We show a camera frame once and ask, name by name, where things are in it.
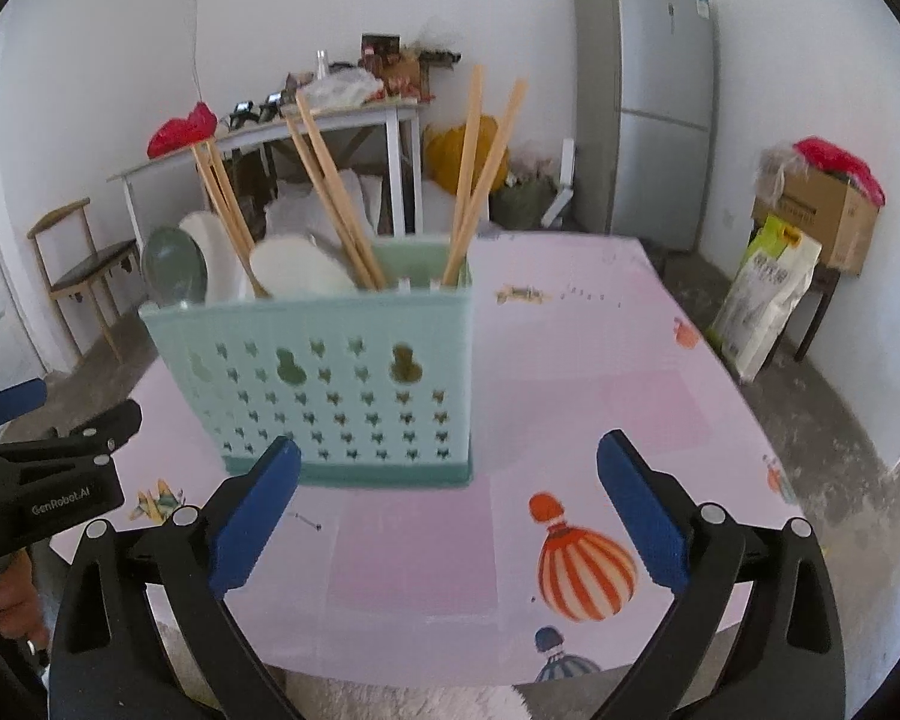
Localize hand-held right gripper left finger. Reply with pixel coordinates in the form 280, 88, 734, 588
47, 433, 303, 720

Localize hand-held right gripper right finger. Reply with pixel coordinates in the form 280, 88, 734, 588
596, 430, 847, 720

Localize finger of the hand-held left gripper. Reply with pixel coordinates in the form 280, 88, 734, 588
0, 397, 145, 467
0, 377, 51, 437

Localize teal plastic utensil holder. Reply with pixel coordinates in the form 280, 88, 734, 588
139, 236, 475, 488

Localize metal spoon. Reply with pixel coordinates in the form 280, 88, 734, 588
141, 227, 209, 308

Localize translucent white plastic spoon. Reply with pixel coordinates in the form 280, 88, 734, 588
178, 210, 252, 306

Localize beige ceramic spoon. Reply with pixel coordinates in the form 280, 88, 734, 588
249, 235, 357, 299

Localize bundle of wooden chopsticks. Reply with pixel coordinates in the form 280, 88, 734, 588
190, 64, 530, 297

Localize person's left hand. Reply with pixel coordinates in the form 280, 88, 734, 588
0, 550, 47, 644

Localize white door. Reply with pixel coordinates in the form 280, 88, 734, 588
0, 45, 50, 383

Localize pink printed tablecloth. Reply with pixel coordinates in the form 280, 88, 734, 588
45, 229, 807, 687

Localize wooden chair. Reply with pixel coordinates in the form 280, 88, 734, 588
28, 197, 142, 370

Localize white fleece garment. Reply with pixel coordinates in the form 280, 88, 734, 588
285, 671, 533, 720

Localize white green printed sack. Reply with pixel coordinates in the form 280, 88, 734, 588
709, 214, 824, 383

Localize dark wooden stool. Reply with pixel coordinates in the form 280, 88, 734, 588
790, 261, 842, 362

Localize red plastic bag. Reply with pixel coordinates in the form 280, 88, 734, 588
791, 136, 886, 207
147, 101, 218, 160

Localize white woven sack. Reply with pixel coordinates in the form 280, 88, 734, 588
266, 169, 391, 241

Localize dark green bag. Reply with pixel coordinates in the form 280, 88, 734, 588
490, 171, 557, 230

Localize white leaning panel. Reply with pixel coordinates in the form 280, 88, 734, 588
541, 139, 578, 230

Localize open cardboard box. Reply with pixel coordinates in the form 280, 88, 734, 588
751, 154, 882, 276

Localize white side table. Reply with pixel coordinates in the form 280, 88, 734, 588
107, 101, 425, 256

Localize yellow plastic bag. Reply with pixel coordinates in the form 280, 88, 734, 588
424, 116, 511, 200

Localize grey refrigerator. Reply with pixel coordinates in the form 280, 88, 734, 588
574, 0, 721, 252

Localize white plastic bag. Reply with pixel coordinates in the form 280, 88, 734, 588
298, 67, 385, 107

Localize brown picture box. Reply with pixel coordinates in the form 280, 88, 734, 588
360, 34, 402, 65

